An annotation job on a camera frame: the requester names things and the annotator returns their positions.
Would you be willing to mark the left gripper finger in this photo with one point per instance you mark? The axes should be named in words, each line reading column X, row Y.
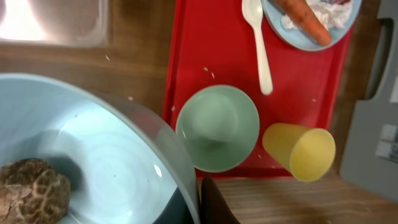
column 214, row 209

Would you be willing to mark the green bowl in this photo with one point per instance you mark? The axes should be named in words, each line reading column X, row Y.
column 219, row 126

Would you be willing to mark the light blue bowl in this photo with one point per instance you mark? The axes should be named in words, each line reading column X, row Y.
column 125, row 163

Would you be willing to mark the yellow plastic cup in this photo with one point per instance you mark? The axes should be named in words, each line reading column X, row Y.
column 307, row 153

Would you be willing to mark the brown shiitake mushroom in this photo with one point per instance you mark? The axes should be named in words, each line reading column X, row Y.
column 32, row 191

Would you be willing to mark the light blue plate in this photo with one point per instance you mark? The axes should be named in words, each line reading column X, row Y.
column 284, row 27

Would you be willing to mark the white plastic spoon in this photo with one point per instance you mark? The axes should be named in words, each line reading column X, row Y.
column 253, row 15

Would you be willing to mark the orange carrot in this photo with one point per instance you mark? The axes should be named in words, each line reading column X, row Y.
column 303, row 16

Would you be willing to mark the white tissue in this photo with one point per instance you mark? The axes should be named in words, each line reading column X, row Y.
column 332, row 14

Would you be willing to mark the grey dishwasher rack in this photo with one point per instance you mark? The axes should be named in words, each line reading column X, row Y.
column 370, row 156

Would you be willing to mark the red serving tray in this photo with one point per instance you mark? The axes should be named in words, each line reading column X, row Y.
column 213, row 44

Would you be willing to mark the clear plastic bin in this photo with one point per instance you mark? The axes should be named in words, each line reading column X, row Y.
column 67, row 23

